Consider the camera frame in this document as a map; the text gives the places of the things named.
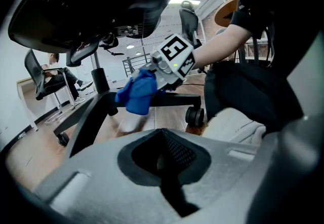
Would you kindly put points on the person's black shirt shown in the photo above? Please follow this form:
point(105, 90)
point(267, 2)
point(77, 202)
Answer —
point(291, 15)

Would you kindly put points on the rectangular ceiling light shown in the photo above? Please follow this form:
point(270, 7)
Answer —
point(183, 2)

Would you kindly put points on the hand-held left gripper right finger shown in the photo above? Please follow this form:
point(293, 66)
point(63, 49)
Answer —
point(227, 167)

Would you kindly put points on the black mesh chrome chair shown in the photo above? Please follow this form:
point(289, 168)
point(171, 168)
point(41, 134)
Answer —
point(38, 76)

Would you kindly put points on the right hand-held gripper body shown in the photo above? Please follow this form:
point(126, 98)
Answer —
point(177, 53)

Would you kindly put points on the black metal railing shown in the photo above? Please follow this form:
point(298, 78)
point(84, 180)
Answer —
point(131, 63)

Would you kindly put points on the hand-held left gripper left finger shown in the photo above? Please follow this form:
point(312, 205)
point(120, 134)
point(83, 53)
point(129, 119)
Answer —
point(101, 180)

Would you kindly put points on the person's black trousers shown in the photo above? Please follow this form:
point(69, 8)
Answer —
point(248, 91)

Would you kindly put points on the brown round table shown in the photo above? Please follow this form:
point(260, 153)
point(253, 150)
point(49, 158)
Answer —
point(224, 14)

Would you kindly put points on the blue cloth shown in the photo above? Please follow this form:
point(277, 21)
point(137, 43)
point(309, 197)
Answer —
point(139, 93)

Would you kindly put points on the person's white sneaker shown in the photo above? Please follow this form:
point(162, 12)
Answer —
point(233, 126)

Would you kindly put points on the white desk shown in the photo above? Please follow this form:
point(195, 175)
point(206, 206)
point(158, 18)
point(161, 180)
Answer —
point(25, 80)

